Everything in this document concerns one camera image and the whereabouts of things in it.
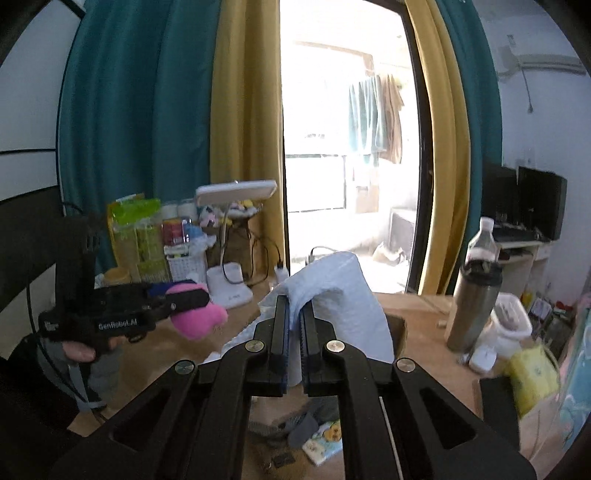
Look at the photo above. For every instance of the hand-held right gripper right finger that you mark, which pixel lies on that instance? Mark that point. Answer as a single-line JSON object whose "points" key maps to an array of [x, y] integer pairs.
{"points": [[308, 350]]}

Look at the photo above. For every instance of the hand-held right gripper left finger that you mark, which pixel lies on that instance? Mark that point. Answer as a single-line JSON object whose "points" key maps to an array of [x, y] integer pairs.
{"points": [[282, 350]]}

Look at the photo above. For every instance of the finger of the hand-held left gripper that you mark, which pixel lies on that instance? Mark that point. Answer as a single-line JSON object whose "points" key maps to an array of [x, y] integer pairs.
{"points": [[187, 301], [166, 288]]}

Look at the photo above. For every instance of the pink plush toy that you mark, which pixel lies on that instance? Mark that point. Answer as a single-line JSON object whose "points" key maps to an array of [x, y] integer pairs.
{"points": [[198, 321]]}

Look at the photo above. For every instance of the white paper towel roll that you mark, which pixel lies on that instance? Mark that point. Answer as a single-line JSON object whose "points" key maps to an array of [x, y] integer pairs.
{"points": [[339, 295]]}

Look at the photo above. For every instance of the cardboard box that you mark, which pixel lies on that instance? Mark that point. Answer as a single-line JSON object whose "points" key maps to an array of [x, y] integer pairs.
{"points": [[398, 334]]}

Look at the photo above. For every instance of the person's left forearm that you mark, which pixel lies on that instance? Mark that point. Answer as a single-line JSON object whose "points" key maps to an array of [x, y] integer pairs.
{"points": [[104, 374]]}

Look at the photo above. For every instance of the grey soft slipper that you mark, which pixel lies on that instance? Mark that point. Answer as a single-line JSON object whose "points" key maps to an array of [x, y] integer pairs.
{"points": [[302, 427]]}

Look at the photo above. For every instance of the person's left hand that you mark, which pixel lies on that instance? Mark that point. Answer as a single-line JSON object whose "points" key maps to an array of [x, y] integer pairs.
{"points": [[79, 351]]}

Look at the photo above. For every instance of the white plastic basket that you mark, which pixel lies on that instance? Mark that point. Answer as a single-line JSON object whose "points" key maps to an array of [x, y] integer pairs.
{"points": [[187, 267]]}

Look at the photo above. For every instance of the red can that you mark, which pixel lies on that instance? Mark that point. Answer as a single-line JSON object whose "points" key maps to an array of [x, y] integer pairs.
{"points": [[175, 233]]}

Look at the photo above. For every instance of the green paper cup packet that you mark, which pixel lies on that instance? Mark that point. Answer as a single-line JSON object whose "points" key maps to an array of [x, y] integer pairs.
{"points": [[138, 230]]}

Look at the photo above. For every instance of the brown paper bag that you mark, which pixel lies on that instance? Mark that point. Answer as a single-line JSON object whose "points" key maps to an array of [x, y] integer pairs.
{"points": [[238, 247]]}

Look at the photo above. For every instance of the white charger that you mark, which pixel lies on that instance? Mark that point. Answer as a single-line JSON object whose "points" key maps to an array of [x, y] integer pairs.
{"points": [[280, 274], [318, 256]]}

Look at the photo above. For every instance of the yellow printed packet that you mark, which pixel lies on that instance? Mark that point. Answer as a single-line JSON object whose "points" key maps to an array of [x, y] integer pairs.
{"points": [[325, 445]]}

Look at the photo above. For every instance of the yellow white plush toy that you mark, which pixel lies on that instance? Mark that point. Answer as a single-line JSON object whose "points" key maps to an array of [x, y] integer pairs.
{"points": [[244, 207]]}

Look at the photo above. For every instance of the white desk lamp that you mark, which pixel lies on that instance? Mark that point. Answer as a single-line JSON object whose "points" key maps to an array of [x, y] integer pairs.
{"points": [[235, 190]]}

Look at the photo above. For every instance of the person's dark clothing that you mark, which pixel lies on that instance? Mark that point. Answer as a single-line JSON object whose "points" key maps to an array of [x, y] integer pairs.
{"points": [[32, 415]]}

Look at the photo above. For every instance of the steel tumbler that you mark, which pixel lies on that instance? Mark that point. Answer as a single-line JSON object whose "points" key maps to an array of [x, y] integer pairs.
{"points": [[471, 309]]}

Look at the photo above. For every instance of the white computer mouse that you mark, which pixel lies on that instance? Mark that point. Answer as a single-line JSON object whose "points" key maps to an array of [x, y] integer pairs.
{"points": [[482, 359]]}

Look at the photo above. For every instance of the teal curtain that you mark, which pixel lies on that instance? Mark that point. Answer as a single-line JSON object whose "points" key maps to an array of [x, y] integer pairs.
{"points": [[134, 115], [485, 129]]}

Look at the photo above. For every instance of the yellow curtain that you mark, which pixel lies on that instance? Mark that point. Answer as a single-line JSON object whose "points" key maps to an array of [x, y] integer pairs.
{"points": [[445, 161], [247, 106]]}

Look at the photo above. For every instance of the black flat box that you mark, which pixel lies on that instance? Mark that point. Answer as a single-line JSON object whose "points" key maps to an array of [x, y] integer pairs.
{"points": [[498, 410]]}

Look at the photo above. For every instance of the clear plastic water bottle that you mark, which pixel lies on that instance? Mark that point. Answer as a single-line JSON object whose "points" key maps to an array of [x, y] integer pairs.
{"points": [[482, 242]]}

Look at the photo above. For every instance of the yellow tissue pack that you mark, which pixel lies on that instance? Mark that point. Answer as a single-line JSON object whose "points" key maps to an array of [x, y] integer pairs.
{"points": [[533, 378]]}

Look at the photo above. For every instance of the white computer desk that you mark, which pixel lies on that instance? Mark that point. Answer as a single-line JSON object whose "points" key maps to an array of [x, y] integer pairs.
{"points": [[524, 258]]}

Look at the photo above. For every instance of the green hanging towel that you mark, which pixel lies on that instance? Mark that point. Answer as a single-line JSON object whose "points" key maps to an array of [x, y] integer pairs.
{"points": [[364, 115]]}

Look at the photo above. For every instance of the brown hanging towel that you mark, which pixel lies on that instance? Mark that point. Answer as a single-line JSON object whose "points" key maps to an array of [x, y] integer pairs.
{"points": [[393, 120]]}

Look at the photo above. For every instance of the black speaker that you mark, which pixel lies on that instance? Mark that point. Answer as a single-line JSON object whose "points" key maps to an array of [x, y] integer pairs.
{"points": [[499, 191]]}

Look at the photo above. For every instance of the light blue printed bag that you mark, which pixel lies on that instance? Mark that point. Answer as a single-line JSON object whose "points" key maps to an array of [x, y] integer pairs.
{"points": [[577, 383]]}

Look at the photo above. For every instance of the black monitor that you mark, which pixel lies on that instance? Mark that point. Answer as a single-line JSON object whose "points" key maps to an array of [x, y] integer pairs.
{"points": [[541, 203]]}

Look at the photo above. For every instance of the white air conditioner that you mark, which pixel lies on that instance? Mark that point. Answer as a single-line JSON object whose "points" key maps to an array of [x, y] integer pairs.
{"points": [[545, 62]]}

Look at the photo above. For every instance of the black door frame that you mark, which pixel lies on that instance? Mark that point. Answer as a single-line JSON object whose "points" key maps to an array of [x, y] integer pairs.
{"points": [[418, 152]]}

